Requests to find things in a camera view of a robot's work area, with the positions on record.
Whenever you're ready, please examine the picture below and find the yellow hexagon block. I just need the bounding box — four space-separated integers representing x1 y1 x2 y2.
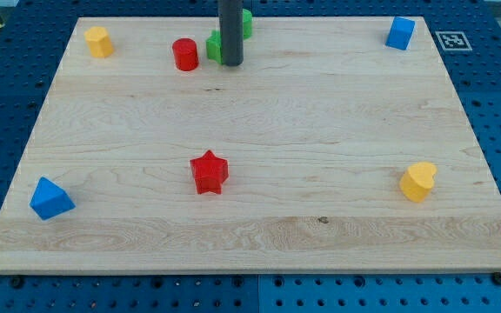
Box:
84 26 114 58

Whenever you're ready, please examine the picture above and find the red star block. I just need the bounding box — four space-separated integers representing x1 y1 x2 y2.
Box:
190 150 229 194

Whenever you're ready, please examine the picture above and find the wooden board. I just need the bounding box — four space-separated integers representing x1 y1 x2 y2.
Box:
0 17 501 275

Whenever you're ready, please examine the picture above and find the green star block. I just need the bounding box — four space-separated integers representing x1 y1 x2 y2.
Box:
205 30 224 64

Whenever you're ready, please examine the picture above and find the red cylinder block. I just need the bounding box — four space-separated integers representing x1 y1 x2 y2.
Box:
172 38 199 71

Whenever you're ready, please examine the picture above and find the green cylinder block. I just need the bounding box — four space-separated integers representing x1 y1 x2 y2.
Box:
242 9 253 40

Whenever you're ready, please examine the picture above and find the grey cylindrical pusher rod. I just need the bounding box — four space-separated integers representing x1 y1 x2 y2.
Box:
217 0 244 67

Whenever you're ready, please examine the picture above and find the yellow heart block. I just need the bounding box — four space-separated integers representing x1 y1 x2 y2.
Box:
399 162 438 203

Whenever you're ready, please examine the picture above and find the blue cube block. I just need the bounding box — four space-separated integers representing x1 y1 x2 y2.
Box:
385 17 416 50

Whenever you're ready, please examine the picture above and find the blue triangle block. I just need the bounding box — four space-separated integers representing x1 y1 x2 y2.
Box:
30 176 76 220

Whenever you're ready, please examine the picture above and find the fiducial marker tag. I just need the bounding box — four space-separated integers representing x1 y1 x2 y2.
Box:
435 30 472 51

